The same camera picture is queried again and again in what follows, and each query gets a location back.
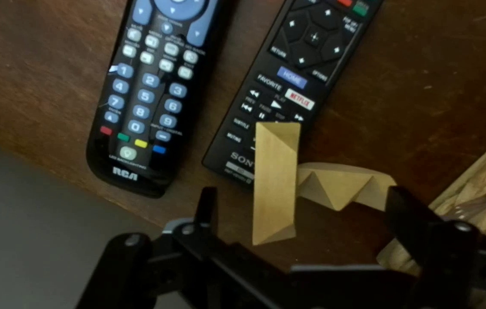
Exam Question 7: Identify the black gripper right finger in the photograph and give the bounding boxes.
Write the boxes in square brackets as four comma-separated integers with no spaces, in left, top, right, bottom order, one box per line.
[292,185,486,309]

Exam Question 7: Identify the black RCA remote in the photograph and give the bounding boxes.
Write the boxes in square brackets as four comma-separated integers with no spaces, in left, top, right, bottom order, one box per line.
[86,0,236,197]

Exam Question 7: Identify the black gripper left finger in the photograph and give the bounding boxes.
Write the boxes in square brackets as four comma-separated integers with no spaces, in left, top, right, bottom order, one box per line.
[76,187,294,309]

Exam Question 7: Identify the wooden zigzag block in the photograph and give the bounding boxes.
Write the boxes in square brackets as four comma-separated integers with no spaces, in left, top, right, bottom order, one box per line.
[298,163,396,211]

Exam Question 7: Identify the black Sony remote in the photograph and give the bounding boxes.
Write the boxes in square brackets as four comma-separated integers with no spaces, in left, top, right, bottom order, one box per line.
[203,0,385,185]

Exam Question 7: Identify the wooden triangular block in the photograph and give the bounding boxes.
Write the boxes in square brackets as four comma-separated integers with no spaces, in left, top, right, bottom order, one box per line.
[253,122,301,245]

